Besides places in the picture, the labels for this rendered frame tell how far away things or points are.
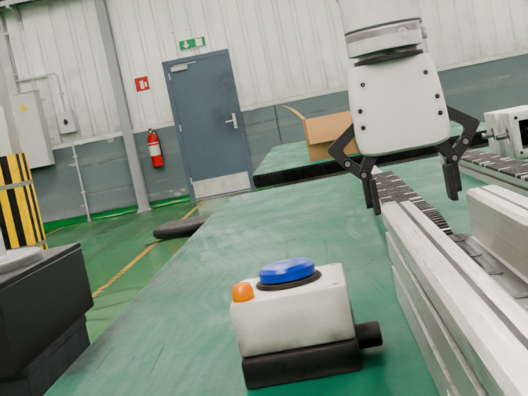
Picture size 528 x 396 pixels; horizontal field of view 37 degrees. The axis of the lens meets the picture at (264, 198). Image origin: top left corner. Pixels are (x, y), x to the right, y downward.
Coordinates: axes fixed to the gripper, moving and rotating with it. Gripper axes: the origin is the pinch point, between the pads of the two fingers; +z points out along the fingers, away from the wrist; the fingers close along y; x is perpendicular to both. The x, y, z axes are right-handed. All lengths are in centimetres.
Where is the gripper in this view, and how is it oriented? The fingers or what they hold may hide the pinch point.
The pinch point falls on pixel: (413, 196)
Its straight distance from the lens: 87.8
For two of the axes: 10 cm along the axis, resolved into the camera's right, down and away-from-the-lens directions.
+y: -9.8, 1.9, 0.8
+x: -0.6, 1.1, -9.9
